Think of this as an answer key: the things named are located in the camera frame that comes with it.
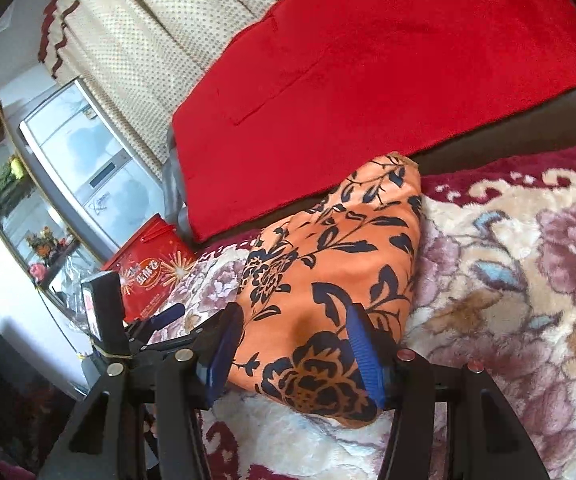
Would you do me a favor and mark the orange black floral garment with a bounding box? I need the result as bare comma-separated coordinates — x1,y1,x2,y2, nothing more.
228,153,421,427

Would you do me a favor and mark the red gift box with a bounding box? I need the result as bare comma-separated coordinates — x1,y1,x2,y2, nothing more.
101,214,196,324

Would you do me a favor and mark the glass display cabinet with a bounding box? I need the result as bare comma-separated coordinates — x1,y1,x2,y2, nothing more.
0,104,99,330

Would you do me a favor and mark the white standing air conditioner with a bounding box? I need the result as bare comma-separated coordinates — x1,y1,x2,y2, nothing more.
8,78,164,262

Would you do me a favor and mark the floral plush blanket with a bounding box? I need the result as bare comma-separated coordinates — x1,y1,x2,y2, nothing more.
149,147,576,479

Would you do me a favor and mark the beige dotted curtain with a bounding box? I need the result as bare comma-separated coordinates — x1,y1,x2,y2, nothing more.
38,0,278,174

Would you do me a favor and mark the dark brown leather sofa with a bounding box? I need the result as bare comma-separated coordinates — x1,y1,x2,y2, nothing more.
163,89,576,246

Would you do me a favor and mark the red cloth on sofa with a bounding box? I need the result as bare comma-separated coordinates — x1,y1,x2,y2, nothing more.
172,0,576,242

